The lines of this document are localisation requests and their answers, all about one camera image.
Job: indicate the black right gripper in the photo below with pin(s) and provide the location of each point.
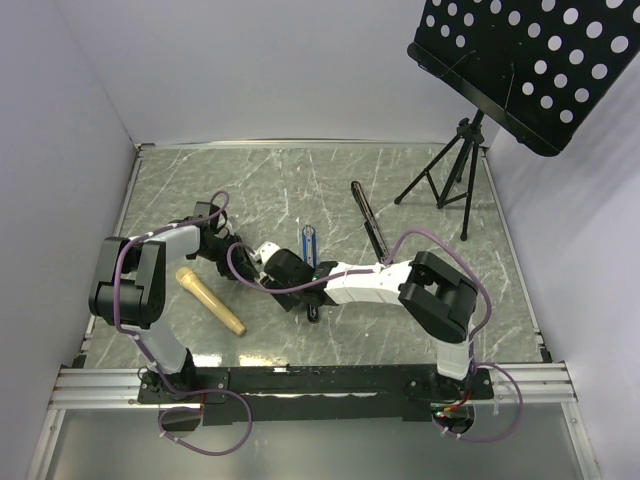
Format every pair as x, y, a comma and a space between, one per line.
287, 302

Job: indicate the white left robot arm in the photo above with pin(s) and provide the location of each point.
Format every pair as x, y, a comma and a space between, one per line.
128, 289

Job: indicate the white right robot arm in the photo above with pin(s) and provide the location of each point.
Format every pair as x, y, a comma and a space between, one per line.
439, 298

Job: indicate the cream recorder flute piece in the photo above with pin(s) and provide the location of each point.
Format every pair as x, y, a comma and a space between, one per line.
188, 280

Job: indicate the black music stand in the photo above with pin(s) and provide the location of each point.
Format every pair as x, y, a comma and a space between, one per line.
538, 69

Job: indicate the black stapler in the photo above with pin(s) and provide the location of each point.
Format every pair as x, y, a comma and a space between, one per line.
371, 224

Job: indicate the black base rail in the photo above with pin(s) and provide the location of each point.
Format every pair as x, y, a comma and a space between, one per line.
295, 393

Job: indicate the blue stapler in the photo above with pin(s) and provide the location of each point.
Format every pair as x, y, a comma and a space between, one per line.
309, 249

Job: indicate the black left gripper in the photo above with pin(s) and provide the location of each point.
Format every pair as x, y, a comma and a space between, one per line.
243, 264

